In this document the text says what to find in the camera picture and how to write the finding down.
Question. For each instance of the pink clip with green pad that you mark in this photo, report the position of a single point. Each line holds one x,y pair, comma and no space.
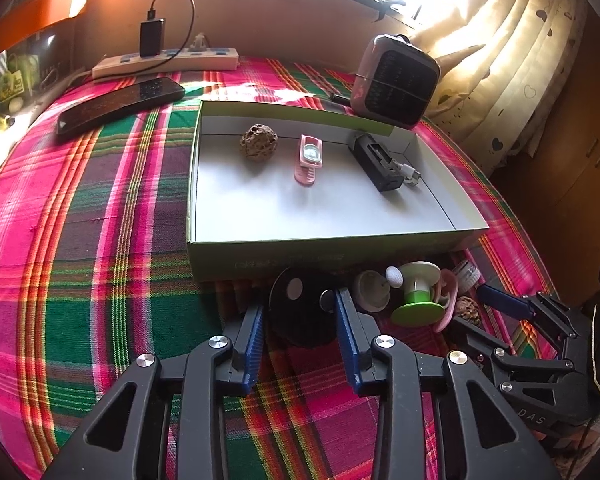
450,300

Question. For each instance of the black battery charger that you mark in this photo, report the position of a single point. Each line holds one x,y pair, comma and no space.
380,165

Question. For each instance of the green white spool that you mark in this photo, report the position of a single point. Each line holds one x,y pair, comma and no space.
415,305

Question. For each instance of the white ribbed cap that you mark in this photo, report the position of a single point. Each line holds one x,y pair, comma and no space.
466,274

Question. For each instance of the orange plastic tray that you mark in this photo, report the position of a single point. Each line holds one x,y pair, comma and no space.
30,12

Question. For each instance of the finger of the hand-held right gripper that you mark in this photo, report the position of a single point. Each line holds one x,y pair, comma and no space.
480,340
500,300

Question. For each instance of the black window latch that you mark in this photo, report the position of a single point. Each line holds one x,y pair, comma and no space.
387,7

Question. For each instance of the small grey figurine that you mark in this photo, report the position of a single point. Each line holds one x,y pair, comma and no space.
200,41

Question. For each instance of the black disc with white dots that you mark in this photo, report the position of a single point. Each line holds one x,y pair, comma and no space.
300,315

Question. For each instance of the large brown carved walnut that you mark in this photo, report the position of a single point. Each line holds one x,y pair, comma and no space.
259,141

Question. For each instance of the brown wooden cabinet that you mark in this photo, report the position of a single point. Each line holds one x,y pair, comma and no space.
580,135

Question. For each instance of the beige power strip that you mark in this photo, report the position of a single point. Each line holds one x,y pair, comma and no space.
210,60

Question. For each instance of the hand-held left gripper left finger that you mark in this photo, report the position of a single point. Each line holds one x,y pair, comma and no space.
252,345

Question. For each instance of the black plug adapter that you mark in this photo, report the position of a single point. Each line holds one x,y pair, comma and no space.
151,37

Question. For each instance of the small pink grey heater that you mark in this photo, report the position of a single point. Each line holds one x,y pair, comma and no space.
395,80

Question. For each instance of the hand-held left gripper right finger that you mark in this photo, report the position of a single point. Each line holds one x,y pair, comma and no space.
347,345

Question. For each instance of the cream heart-print curtain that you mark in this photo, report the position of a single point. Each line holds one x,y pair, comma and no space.
505,60

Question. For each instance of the pink clip with clear lens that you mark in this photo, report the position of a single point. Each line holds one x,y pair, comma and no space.
307,160

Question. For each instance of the black smartphone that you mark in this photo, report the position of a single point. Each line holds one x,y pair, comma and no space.
115,105

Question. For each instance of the beige cup with white ball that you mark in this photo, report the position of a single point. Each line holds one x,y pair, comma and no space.
367,292

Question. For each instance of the small brown carved walnut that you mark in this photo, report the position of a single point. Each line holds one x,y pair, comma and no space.
466,306

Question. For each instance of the green label jar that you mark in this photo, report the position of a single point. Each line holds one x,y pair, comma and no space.
12,85

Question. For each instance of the green white cardboard box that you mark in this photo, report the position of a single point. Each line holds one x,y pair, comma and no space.
330,210

